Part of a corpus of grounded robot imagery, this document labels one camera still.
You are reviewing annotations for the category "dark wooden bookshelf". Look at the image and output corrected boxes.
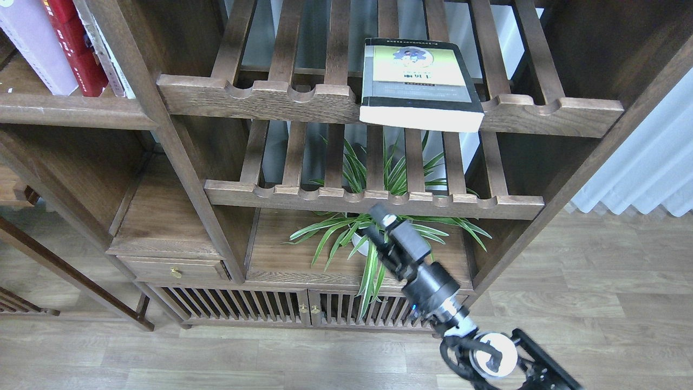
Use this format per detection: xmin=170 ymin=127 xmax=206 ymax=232
xmin=2 ymin=1 xmax=691 ymax=330

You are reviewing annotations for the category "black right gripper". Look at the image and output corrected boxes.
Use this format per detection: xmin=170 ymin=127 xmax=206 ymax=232
xmin=362 ymin=204 xmax=471 ymax=331

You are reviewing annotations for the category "white plant pot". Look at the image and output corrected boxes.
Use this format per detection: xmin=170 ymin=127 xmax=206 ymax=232
xmin=347 ymin=230 xmax=396 ymax=259

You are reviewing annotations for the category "green spider plant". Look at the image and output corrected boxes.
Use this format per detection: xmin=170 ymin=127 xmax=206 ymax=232
xmin=288 ymin=130 xmax=492 ymax=321

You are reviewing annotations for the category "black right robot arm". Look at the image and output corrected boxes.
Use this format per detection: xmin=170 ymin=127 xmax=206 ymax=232
xmin=365 ymin=204 xmax=582 ymax=389

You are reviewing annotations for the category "white upright book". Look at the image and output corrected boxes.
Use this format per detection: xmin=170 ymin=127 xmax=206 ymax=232
xmin=73 ymin=1 xmax=136 ymax=99

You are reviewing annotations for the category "white lavender book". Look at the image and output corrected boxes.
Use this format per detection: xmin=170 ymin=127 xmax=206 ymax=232
xmin=1 ymin=1 xmax=79 ymax=96

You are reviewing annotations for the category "black and yellow book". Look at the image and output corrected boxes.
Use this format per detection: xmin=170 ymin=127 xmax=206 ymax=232
xmin=359 ymin=38 xmax=485 ymax=133

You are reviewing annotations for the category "red book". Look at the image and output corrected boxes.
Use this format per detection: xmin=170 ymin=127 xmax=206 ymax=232
xmin=42 ymin=1 xmax=107 ymax=97

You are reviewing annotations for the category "white curtain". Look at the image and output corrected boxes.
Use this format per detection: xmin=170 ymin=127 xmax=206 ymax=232
xmin=570 ymin=71 xmax=692 ymax=217

